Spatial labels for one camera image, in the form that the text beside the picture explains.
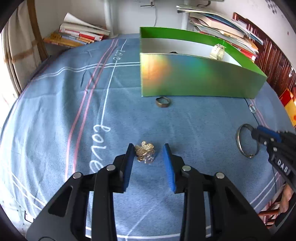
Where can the beige curtain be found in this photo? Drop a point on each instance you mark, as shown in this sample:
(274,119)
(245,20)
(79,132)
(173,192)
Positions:
(23,46)

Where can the blue striped bed sheet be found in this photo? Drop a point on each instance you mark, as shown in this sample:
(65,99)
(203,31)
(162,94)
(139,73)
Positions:
(85,108)

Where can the red and yellow bag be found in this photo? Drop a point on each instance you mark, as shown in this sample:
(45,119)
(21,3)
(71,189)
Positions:
(288,102)

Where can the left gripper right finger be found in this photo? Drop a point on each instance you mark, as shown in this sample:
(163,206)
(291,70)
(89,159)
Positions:
(173,166)

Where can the green cardboard box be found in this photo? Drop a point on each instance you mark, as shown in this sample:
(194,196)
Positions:
(192,72)

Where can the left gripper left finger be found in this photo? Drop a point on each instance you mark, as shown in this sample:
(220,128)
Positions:
(123,168)

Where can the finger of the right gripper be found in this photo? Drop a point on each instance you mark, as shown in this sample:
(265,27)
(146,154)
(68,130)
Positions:
(260,135)
(270,133)

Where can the large stack of books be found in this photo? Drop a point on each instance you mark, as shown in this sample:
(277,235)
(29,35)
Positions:
(211,23)

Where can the red wooden headboard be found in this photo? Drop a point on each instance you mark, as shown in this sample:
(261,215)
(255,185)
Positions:
(271,60)

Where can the silver metal bangle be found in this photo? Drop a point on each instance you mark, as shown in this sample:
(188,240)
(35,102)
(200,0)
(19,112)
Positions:
(238,142)

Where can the white wrist watch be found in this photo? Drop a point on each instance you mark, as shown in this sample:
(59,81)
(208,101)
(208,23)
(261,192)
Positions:
(217,52)

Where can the gold pearl brooch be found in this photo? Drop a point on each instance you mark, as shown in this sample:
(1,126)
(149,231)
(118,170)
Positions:
(145,152)

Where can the small stack of books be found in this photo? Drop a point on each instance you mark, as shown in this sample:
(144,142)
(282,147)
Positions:
(74,32)

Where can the person's right hand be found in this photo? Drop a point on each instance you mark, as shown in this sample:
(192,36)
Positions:
(286,196)

